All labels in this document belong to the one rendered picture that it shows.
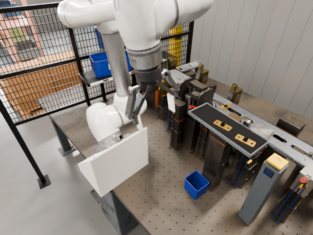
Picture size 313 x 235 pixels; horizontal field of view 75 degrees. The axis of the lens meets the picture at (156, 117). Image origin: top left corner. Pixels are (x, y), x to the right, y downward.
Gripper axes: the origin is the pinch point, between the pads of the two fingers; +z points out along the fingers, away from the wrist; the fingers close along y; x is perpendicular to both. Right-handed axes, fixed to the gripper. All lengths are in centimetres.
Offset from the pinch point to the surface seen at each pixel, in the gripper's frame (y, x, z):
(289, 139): -68, 22, 48
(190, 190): -13, 1, 66
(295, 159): -56, 31, 46
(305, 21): -246, -56, 52
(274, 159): -33, 28, 26
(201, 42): -223, -192, 104
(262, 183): -29, 30, 38
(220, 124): -32.9, 1.6, 25.4
